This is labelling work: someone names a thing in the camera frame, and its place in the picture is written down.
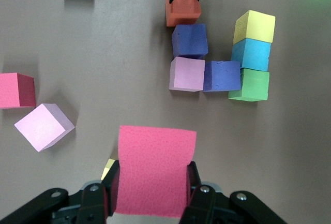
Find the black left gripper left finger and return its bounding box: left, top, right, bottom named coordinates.
left=0, top=160, right=121, bottom=224

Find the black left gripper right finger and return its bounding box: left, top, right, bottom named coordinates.
left=179, top=161, right=288, bottom=224

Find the orange foam cube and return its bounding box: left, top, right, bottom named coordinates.
left=165, top=0, right=202, bottom=27

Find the purple foam cube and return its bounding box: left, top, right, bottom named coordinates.
left=171, top=23, right=209, bottom=59
left=202, top=60, right=242, bottom=93

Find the red foam cube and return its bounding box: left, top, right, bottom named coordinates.
left=113, top=125, right=198, bottom=219
left=0, top=72, right=37, bottom=109

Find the yellow foam cube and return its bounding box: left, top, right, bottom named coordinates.
left=100, top=158, right=116, bottom=181
left=232, top=10, right=276, bottom=45

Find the pink foam cube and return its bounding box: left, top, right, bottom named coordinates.
left=13, top=102, right=76, bottom=153
left=169, top=56, right=206, bottom=92

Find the cyan foam cube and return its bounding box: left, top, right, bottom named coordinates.
left=231, top=38, right=272, bottom=72

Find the green foam cube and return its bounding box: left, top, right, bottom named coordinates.
left=228, top=68, right=270, bottom=102

